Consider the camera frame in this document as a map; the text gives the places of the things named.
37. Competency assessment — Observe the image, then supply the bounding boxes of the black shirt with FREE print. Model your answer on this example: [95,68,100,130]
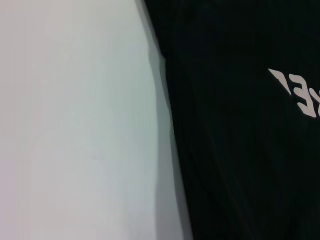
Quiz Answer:
[143,0,320,240]

